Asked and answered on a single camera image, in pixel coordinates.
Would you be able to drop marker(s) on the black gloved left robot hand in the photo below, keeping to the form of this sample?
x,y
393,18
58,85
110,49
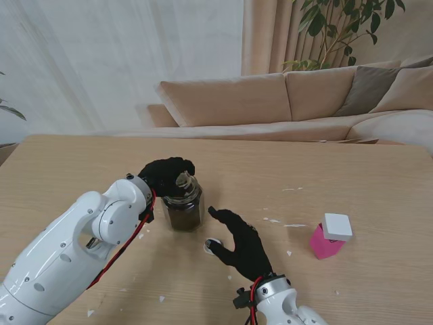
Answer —
x,y
162,172

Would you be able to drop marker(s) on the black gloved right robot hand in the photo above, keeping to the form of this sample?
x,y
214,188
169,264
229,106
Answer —
x,y
247,250

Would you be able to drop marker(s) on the clear glass jar lid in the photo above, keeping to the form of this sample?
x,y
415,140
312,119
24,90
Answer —
x,y
186,181

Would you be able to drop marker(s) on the white plastic spoon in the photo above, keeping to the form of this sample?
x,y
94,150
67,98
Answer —
x,y
206,248

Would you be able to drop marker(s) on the pink coffee jar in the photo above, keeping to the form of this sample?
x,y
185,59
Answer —
x,y
321,243

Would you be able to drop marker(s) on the white square jar cap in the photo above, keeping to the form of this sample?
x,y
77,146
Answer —
x,y
336,226

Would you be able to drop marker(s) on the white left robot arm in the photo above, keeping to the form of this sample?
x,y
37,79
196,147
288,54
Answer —
x,y
61,260

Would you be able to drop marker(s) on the glass jar of coffee beans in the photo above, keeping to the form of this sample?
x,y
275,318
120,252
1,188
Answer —
x,y
184,216

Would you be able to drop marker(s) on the beige sofa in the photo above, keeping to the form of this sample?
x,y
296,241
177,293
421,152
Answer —
x,y
230,101

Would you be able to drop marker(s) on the white sheer curtain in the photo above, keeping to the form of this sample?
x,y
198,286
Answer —
x,y
118,61

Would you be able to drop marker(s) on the small green plant leaves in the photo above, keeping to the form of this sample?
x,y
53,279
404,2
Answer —
x,y
13,111

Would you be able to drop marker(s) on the beige pleated curtain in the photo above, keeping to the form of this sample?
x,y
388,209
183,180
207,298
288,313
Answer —
x,y
264,37

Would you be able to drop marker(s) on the grey sofa cushion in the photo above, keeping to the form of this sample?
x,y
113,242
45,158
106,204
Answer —
x,y
368,88

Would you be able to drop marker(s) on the tall green leafy plant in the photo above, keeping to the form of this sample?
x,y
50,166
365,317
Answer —
x,y
318,23

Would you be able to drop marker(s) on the beige sofa cushion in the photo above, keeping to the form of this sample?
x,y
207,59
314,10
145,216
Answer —
x,y
409,89

